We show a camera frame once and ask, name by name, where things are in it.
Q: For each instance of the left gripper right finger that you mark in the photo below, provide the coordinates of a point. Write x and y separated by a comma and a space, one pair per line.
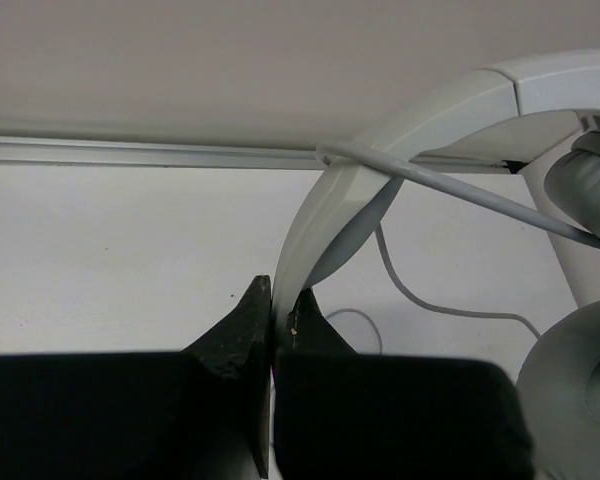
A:
340, 414

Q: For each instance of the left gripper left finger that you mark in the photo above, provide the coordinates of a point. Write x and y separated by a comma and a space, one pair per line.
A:
197, 413

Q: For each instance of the aluminium frame rail back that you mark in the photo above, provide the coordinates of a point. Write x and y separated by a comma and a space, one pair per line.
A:
49, 151

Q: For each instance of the white grey headphones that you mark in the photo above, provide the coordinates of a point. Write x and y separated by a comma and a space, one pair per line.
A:
516, 109

